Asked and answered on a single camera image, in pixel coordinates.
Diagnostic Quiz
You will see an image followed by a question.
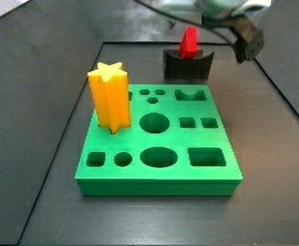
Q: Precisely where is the red double-square block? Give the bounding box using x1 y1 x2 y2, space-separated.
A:
179 26 198 59

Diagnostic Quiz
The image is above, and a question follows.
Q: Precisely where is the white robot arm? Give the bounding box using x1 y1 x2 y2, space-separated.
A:
153 0 272 19

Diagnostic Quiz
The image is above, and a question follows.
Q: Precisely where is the green shape-sorting board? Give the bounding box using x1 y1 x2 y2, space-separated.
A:
75 85 243 195

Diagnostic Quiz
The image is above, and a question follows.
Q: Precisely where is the yellow star-shaped peg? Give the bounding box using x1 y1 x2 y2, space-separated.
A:
87 62 131 135

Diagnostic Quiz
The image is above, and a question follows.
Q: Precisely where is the dark grey curved holder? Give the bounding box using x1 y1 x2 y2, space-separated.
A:
163 49 215 79

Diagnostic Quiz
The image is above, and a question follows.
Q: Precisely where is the black cable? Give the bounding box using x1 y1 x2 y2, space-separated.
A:
133 0 239 44

